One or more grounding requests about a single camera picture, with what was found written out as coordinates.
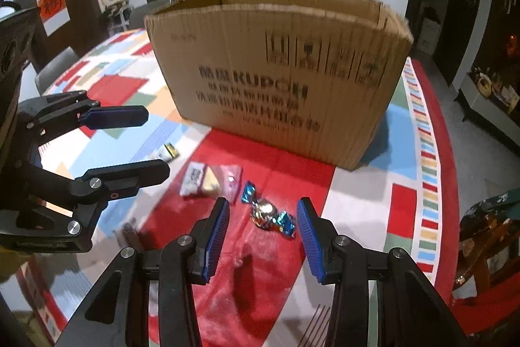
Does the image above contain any black silver snack bar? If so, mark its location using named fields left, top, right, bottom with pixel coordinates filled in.
left=113, top=219, right=145, bottom=253

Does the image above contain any green white snack stick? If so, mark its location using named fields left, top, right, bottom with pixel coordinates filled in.
left=154, top=143, right=180, bottom=163

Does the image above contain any grey dining chair left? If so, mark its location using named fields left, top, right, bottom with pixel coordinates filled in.
left=34, top=47, right=79, bottom=95

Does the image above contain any grey dining chair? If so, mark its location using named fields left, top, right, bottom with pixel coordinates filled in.
left=34, top=47, right=79, bottom=95
left=129, top=0, right=173, bottom=30

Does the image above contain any red wooden chair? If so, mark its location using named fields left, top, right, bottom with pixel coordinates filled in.
left=452, top=188, right=519, bottom=346

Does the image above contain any dark wooden door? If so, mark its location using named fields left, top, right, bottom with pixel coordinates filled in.
left=14, top=0, right=108, bottom=71

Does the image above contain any white pink pastry packet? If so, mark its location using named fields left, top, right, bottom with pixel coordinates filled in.
left=179, top=161, right=242, bottom=204

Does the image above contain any white shoe rack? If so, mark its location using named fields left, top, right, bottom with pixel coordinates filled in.
left=103, top=0, right=132, bottom=36

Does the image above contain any colourful patchwork tablecloth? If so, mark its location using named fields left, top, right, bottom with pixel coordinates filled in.
left=17, top=30, right=458, bottom=346

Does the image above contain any red poster on door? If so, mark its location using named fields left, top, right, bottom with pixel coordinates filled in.
left=36, top=0, right=71, bottom=36

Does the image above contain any blue gold wrapped candy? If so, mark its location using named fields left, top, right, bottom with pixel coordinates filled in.
left=240, top=180, right=296, bottom=239

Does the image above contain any brown cardboard box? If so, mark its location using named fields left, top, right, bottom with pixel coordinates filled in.
left=145, top=0, right=413, bottom=170

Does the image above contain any white tv cabinet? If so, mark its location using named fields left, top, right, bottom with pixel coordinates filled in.
left=458, top=75, right=519, bottom=145

